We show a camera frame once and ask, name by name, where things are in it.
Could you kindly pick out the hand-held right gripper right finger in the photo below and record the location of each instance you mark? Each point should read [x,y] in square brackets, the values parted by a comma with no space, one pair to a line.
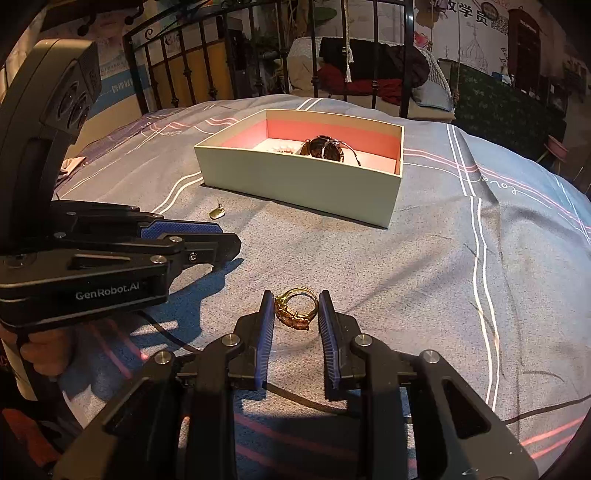
[326,332]

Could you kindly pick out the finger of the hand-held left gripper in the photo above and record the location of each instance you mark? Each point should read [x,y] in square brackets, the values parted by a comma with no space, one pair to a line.
[180,229]
[217,249]

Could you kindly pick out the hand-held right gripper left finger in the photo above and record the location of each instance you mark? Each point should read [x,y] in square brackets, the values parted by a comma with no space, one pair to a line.
[265,332]

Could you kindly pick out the small gold earring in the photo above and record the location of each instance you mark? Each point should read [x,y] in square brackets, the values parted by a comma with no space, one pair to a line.
[217,213]

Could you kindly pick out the grey box with pink lining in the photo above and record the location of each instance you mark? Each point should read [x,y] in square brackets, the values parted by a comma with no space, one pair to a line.
[295,189]

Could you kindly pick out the person's left hand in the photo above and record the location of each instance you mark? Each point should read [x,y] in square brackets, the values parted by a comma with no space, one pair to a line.
[44,355]

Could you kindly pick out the beige cloth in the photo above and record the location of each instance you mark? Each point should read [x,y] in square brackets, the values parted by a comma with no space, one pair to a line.
[74,165]

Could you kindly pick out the red cloth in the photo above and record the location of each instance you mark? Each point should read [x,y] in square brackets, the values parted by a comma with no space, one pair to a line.
[332,74]

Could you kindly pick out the black clothes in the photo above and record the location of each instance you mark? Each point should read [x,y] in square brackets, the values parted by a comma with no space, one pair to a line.
[369,55]

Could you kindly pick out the white hanging chair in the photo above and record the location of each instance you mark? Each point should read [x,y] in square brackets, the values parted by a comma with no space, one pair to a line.
[441,76]

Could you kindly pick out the green patterned counter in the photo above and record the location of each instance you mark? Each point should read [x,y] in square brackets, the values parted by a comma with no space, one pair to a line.
[498,106]

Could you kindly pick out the pink stool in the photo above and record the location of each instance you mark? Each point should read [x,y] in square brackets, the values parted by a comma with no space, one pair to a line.
[556,145]

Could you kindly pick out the blue wall poster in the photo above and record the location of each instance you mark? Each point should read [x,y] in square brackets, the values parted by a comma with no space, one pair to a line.
[115,87]

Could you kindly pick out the wooden wall shelf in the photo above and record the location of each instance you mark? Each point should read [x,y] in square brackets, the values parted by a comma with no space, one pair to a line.
[92,7]

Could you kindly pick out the black iron bed frame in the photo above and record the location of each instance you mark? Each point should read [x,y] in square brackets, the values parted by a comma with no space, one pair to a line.
[407,55]

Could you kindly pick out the large wall banner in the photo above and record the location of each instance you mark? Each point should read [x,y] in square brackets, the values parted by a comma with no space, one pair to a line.
[461,41]

